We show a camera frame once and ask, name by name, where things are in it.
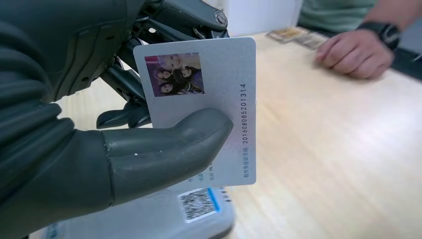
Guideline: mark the white photo ID card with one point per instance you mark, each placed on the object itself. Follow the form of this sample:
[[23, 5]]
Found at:
[[227, 66]]

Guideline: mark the black wristwatch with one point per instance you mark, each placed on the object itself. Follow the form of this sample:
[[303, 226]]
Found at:
[[385, 33]]

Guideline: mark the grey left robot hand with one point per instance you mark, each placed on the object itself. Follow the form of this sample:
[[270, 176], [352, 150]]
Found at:
[[165, 148]]

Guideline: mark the person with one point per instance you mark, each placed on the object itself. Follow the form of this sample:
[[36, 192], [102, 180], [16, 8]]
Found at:
[[329, 13]]

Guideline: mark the grey card reader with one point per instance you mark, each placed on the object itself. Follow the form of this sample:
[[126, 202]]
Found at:
[[148, 217]]

